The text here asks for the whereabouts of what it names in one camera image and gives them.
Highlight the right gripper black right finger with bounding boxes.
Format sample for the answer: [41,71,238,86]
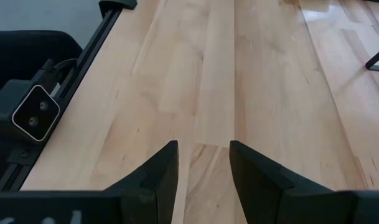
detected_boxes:
[228,139,358,224]

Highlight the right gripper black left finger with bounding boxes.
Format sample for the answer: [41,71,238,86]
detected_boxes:
[105,139,180,224]

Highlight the wooden shelf with black legs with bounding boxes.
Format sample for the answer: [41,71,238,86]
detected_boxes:
[364,44,379,73]

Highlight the black chair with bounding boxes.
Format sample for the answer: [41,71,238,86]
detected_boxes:
[0,29,83,103]

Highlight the table-level camera with silver rim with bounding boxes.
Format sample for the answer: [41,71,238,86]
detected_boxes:
[0,78,62,145]

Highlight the black table camera cable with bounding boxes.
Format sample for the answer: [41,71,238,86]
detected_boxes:
[48,57,80,82]

